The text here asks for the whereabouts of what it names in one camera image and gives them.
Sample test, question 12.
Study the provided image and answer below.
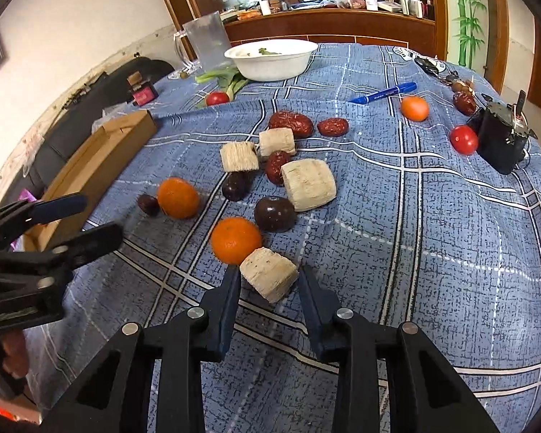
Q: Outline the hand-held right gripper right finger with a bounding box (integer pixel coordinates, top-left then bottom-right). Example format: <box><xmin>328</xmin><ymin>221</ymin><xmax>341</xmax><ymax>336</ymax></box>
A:
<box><xmin>298</xmin><ymin>265</ymin><xmax>501</xmax><ymax>433</ymax></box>

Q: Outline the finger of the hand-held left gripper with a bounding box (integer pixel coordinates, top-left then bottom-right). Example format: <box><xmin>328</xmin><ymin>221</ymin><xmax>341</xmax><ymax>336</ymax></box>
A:
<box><xmin>0</xmin><ymin>192</ymin><xmax>88</xmax><ymax>253</ymax></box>
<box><xmin>22</xmin><ymin>222</ymin><xmax>123</xmax><ymax>277</ymax></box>

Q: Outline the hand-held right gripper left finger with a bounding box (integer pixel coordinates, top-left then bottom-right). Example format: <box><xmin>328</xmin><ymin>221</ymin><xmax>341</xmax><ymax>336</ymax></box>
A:
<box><xmin>38</xmin><ymin>264</ymin><xmax>242</xmax><ymax>433</ymax></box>

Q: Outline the white cake cube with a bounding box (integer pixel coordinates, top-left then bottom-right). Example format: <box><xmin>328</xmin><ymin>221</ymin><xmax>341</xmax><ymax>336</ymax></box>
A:
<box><xmin>280</xmin><ymin>159</ymin><xmax>338</xmax><ymax>212</ymax></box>
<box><xmin>220</xmin><ymin>141</ymin><xmax>260</xmax><ymax>173</ymax></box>
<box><xmin>239</xmin><ymin>247</ymin><xmax>299</xmax><ymax>304</ymax></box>

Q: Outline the small dark passion fruit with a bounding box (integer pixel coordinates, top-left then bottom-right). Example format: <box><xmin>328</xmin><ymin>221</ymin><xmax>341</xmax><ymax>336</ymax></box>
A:
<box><xmin>137</xmin><ymin>194</ymin><xmax>160</xmax><ymax>216</ymax></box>

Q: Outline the cardboard tray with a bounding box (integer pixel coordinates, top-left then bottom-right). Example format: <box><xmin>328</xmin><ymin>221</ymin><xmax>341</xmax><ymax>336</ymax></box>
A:
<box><xmin>25</xmin><ymin>109</ymin><xmax>158</xmax><ymax>253</ymax></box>

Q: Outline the person's left hand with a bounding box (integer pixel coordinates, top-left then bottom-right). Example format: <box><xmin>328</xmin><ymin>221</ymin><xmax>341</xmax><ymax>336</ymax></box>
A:
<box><xmin>0</xmin><ymin>328</ymin><xmax>30</xmax><ymax>377</ymax></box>

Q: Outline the crumpled plastic bag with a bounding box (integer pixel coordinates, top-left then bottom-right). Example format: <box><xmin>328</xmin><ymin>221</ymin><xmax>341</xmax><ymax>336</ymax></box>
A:
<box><xmin>90</xmin><ymin>106</ymin><xmax>127</xmax><ymax>134</ymax></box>

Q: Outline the blue plaid tablecloth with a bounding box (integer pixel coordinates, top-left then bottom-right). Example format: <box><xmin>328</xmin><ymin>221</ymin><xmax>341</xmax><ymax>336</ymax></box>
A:
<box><xmin>25</xmin><ymin>43</ymin><xmax>541</xmax><ymax>433</ymax></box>

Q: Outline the black sofa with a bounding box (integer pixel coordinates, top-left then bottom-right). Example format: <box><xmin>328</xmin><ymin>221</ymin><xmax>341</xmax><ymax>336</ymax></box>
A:
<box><xmin>0</xmin><ymin>58</ymin><xmax>176</xmax><ymax>217</ymax></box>

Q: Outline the dark red jar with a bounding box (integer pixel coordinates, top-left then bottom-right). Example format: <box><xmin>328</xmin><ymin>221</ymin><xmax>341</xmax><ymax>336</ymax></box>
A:
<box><xmin>126</xmin><ymin>72</ymin><xmax>159</xmax><ymax>108</ymax></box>

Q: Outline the large red date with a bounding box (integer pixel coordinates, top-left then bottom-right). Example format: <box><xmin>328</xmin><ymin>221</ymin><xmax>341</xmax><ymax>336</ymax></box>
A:
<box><xmin>268</xmin><ymin>110</ymin><xmax>314</xmax><ymax>139</ymax></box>

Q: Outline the green leafy vegetable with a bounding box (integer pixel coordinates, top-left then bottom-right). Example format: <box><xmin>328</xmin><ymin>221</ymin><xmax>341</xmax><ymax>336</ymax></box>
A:
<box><xmin>195</xmin><ymin>67</ymin><xmax>251</xmax><ymax>100</ymax></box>

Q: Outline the clear plastic pitcher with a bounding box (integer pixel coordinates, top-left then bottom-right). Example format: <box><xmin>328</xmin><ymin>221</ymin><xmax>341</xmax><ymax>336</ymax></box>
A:
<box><xmin>173</xmin><ymin>10</ymin><xmax>230</xmax><ymax>73</ymax></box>

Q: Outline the small orange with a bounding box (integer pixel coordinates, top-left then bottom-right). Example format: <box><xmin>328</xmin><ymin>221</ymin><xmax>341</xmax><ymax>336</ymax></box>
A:
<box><xmin>400</xmin><ymin>96</ymin><xmax>430</xmax><ymax>122</ymax></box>

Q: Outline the blue marker pen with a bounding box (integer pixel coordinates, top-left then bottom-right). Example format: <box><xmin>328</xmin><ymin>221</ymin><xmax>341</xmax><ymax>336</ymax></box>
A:
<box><xmin>348</xmin><ymin>82</ymin><xmax>418</xmax><ymax>104</ymax></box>

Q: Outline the white bowl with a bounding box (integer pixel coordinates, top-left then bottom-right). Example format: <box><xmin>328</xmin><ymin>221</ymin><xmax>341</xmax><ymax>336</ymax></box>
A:
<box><xmin>224</xmin><ymin>39</ymin><xmax>318</xmax><ymax>82</ymax></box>

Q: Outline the black device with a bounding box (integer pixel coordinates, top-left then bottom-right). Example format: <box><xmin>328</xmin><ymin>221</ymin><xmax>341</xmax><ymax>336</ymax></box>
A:
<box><xmin>468</xmin><ymin>90</ymin><xmax>538</xmax><ymax>176</ymax></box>

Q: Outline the bunch of keys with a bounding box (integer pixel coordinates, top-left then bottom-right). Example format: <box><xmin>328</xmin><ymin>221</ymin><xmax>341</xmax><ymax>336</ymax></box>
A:
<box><xmin>412</xmin><ymin>56</ymin><xmax>454</xmax><ymax>82</ymax></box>

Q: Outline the wooden cabinet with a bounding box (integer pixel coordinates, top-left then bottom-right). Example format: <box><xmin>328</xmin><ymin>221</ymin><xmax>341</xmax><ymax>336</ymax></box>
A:
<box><xmin>149</xmin><ymin>0</ymin><xmax>449</xmax><ymax>59</ymax></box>

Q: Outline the bamboo wall decal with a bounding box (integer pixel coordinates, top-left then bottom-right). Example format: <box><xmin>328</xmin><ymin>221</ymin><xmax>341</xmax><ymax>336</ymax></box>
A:
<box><xmin>451</xmin><ymin>0</ymin><xmax>488</xmax><ymax>70</ymax></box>

